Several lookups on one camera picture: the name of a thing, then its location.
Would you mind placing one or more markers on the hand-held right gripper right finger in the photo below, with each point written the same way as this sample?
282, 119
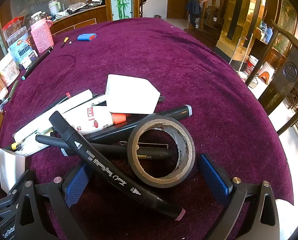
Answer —
213, 177

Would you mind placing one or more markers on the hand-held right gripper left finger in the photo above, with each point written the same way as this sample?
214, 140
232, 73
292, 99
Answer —
75, 186

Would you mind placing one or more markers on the black art marker pink tip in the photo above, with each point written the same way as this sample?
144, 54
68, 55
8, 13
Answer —
106, 170

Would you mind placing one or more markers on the thin black pen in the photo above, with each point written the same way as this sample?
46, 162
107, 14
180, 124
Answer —
64, 142

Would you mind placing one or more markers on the white paper sheet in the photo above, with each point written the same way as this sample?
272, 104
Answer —
11, 170

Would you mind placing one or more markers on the white glue bottle orange cap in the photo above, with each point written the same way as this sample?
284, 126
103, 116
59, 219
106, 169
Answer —
94, 120

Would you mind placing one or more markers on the yellow tipped pen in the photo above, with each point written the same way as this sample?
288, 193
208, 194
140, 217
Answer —
16, 146

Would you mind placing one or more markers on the white long pen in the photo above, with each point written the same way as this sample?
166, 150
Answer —
64, 107

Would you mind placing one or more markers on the black marker grey cap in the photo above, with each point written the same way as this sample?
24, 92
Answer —
149, 123

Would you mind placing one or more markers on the white power adapter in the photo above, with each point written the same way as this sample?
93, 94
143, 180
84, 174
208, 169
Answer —
131, 92

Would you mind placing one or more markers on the green pen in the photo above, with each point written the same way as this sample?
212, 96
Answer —
13, 91

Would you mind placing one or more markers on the white and orange bucket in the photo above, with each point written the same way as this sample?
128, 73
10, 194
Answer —
265, 73

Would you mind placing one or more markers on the white paint bucket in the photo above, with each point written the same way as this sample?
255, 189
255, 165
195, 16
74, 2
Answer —
252, 65

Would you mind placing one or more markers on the purple tablecloth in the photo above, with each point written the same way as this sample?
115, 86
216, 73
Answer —
164, 67

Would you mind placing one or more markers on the dark wooden chair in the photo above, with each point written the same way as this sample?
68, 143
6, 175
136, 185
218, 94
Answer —
288, 80

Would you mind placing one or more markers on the black marker teal tip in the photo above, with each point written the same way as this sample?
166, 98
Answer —
36, 65

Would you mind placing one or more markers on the white and pink tub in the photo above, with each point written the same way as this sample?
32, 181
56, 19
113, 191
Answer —
7, 70

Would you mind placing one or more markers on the yellow and black pen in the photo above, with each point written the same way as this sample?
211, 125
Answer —
64, 42

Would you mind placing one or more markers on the blue and red case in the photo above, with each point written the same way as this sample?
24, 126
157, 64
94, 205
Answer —
86, 37

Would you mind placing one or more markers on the clear jar blue label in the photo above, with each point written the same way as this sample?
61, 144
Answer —
20, 47

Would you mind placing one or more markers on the pink knitted cup sleeve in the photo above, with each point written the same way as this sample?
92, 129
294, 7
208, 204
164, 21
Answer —
42, 38

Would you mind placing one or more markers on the dark jacket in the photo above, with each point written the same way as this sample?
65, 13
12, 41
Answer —
194, 11

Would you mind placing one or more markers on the wooden counter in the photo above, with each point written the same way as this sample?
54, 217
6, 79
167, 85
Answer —
81, 17

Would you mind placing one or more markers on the wooden stair railing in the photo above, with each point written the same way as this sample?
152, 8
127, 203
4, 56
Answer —
213, 7

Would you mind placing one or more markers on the clear jar red lid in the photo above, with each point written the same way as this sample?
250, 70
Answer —
12, 27

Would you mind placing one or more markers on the white and green tumbler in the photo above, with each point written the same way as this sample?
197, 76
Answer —
54, 7

